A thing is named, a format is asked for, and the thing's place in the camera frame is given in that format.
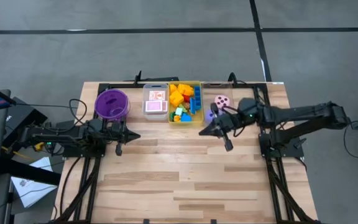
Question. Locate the brown cylinder toy block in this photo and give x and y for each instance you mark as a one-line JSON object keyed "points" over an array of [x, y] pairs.
{"points": [[187, 105]]}

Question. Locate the blue long brick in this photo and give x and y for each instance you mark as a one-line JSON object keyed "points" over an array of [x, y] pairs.
{"points": [[193, 106]]}

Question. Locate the white paper sheet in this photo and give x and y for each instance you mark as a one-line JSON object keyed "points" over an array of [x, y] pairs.
{"points": [[42, 164], [30, 193]]}

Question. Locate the black computer case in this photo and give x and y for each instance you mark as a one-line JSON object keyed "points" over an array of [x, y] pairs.
{"points": [[26, 115]]}

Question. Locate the purple plastic bucket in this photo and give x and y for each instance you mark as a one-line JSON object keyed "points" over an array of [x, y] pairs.
{"points": [[104, 102]]}

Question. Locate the dark green long brick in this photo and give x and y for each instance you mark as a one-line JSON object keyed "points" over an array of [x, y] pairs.
{"points": [[172, 116]]}

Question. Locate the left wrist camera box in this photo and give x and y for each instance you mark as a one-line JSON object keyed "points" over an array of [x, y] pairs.
{"points": [[115, 127]]}

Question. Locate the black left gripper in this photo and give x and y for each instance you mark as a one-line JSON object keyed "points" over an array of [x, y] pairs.
{"points": [[120, 138]]}

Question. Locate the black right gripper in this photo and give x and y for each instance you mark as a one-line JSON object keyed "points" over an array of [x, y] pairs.
{"points": [[225, 124]]}

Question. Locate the mint small toy brick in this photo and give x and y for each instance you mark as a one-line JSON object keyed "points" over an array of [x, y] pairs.
{"points": [[179, 111]]}

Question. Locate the pink backed card pack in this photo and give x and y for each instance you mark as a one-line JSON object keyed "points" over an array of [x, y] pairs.
{"points": [[154, 106]]}

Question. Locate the yellow wedge toy block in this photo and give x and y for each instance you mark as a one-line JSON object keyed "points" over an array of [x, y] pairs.
{"points": [[173, 88]]}

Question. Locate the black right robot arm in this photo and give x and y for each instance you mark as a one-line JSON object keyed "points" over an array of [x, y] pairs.
{"points": [[291, 113]]}

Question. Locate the large blue studded block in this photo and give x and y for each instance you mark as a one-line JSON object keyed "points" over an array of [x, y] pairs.
{"points": [[197, 98]]}

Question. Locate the orange print card pack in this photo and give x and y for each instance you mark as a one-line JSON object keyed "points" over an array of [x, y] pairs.
{"points": [[157, 95]]}

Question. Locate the black table edge clamp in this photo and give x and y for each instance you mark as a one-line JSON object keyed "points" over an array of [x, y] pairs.
{"points": [[213, 221], [146, 221]]}

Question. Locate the pink foam die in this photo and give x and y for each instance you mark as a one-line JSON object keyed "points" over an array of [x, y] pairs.
{"points": [[222, 101]]}

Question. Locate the black power strip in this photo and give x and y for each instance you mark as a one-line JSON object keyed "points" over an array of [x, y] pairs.
{"points": [[48, 146]]}

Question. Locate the lime green toy brick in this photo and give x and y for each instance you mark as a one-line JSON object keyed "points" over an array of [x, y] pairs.
{"points": [[183, 108]]}

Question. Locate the purple foam die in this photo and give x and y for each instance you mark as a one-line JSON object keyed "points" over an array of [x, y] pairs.
{"points": [[208, 115]]}

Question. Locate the small clear plastic bin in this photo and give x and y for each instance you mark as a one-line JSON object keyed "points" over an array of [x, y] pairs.
{"points": [[155, 116]]}

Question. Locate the yellow translucent plastic bin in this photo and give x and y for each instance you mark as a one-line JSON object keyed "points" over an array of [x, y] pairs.
{"points": [[197, 119]]}

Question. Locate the orange flower toy piece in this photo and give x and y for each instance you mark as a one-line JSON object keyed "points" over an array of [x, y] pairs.
{"points": [[176, 118]]}

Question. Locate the red toy brick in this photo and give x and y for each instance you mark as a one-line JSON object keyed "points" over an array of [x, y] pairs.
{"points": [[186, 98]]}

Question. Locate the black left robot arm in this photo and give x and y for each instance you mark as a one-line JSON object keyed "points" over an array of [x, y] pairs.
{"points": [[57, 137]]}

